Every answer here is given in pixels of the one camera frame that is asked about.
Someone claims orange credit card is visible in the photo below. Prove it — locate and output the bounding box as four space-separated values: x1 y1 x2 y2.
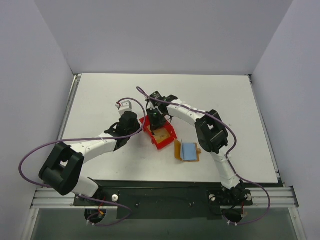
152 128 171 143

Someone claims red plastic bin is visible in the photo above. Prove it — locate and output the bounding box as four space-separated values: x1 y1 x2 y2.
143 116 177 151

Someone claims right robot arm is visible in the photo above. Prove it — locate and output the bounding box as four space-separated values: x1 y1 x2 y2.
145 91 251 205

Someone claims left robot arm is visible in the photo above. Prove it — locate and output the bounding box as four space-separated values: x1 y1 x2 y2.
39 111 141 206

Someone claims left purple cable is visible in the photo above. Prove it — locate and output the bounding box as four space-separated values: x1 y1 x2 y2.
18 97 147 227

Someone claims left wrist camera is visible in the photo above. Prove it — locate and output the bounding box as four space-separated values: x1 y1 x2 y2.
115 100 132 116

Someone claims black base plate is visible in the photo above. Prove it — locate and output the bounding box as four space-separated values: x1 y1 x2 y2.
72 179 254 221

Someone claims aluminium frame rail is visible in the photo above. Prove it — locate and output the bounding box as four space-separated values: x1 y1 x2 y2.
30 187 298 210

